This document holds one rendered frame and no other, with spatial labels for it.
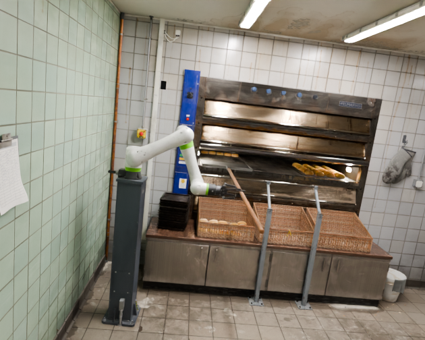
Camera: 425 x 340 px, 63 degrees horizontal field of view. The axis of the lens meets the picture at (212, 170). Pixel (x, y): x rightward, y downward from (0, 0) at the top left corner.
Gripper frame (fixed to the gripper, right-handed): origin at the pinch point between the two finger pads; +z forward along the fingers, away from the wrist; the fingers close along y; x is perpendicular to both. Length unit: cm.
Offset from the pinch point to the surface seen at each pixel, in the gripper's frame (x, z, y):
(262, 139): -100, 31, -36
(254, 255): -45, 30, 71
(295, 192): -99, 77, 17
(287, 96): -101, 51, -84
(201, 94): -100, -38, -74
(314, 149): -98, 89, -32
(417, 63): -100, 182, -134
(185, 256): -45, -36, 79
